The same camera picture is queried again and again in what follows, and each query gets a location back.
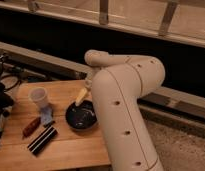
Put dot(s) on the clear plastic cup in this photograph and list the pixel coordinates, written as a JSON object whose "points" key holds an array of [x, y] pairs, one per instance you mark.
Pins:
{"points": [[39, 97]]}

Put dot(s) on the blue crumpled cloth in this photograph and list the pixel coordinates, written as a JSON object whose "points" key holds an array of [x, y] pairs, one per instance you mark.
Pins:
{"points": [[46, 114]]}

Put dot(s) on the black striped rectangular block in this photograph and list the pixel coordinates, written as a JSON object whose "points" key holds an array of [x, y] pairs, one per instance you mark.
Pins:
{"points": [[38, 144]]}

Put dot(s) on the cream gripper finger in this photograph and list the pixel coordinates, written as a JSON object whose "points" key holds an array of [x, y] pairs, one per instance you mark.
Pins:
{"points": [[81, 96]]}

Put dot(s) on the wooden board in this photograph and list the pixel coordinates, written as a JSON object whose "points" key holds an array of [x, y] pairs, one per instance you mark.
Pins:
{"points": [[54, 148]]}

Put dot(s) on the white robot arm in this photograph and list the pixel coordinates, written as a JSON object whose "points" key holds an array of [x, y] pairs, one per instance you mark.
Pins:
{"points": [[115, 83]]}

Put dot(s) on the black equipment at left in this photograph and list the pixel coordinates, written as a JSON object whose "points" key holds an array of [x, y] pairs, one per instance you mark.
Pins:
{"points": [[5, 100]]}

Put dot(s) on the dark ceramic bowl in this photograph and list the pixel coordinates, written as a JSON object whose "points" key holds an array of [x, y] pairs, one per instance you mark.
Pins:
{"points": [[81, 117]]}

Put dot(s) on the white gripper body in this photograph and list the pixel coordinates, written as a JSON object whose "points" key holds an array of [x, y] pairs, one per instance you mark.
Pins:
{"points": [[89, 77]]}

